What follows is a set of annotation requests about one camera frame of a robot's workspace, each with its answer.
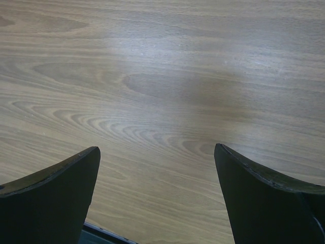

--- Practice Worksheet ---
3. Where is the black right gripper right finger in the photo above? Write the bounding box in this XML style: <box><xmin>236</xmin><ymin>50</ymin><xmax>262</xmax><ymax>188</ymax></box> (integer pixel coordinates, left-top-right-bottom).
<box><xmin>214</xmin><ymin>143</ymin><xmax>324</xmax><ymax>243</ymax></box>

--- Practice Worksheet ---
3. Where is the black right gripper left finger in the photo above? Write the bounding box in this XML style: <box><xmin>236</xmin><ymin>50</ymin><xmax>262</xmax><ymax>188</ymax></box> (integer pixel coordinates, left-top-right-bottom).
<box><xmin>1</xmin><ymin>146</ymin><xmax>101</xmax><ymax>243</ymax></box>

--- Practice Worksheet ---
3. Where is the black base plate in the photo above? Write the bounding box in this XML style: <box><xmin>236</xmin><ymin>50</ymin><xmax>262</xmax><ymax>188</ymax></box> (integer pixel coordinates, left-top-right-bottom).
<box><xmin>78</xmin><ymin>222</ymin><xmax>138</xmax><ymax>244</ymax></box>

